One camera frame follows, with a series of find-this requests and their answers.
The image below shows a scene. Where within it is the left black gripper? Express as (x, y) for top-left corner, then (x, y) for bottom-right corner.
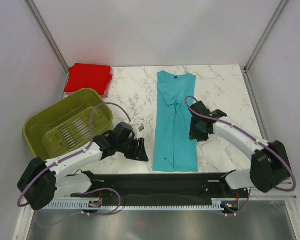
(117, 136), (149, 162)

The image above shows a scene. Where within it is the teal t shirt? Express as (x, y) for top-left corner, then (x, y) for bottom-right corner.
(152, 71), (198, 172)

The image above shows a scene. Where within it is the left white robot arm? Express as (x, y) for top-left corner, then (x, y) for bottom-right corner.
(17, 122), (149, 211)

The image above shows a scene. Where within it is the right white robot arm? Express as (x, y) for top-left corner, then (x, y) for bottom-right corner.
(188, 101), (296, 197)

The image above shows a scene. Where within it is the olive green plastic basket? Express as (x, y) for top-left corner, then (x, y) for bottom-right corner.
(23, 88), (113, 161)

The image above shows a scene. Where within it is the folded red t shirt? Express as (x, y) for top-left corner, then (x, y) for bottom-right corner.
(64, 63), (113, 97)

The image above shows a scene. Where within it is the right aluminium frame post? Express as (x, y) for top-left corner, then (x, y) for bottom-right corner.
(243, 0), (290, 73)

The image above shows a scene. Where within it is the aluminium frame post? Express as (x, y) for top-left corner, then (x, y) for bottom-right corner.
(243, 0), (290, 73)
(24, 0), (71, 74)

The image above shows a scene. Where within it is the white slotted cable duct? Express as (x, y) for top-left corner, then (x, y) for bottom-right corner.
(43, 198), (234, 211)

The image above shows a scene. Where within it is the aluminium rail profile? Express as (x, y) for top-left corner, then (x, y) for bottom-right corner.
(250, 188), (297, 200)

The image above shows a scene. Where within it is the left aluminium frame post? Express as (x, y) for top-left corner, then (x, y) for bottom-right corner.
(24, 0), (71, 74)

